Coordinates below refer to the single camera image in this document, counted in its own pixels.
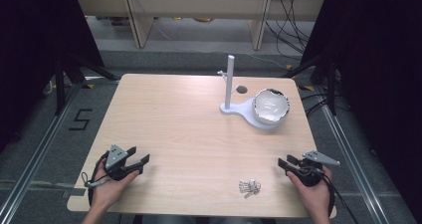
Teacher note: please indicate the dark curtain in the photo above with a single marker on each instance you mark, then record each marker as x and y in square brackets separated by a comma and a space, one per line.
[33, 51]
[381, 68]

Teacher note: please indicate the aluminium floor rail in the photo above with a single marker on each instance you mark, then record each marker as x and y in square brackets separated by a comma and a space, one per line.
[36, 154]
[351, 157]

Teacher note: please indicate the dark round disc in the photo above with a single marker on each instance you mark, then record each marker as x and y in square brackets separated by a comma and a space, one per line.
[241, 90]

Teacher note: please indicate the crumpled silver foil bowl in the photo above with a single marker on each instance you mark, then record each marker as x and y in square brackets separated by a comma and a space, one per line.
[270, 104]

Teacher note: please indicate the person's left hand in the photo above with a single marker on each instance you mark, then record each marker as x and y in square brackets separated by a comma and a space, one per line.
[111, 189]

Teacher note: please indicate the white jewelry stand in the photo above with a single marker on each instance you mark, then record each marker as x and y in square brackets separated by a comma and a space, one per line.
[229, 84]

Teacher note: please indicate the person's right hand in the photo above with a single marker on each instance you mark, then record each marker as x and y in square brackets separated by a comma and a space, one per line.
[313, 197]

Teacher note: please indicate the black metal stand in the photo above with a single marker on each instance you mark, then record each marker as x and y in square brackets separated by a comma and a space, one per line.
[61, 84]
[330, 84]

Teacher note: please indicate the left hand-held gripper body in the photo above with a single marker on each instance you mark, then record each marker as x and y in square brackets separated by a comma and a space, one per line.
[114, 157]

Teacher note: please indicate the beige shelf unit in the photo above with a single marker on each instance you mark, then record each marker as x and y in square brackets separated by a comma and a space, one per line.
[199, 1]

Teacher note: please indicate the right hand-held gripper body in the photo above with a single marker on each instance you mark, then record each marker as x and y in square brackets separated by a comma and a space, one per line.
[308, 174]

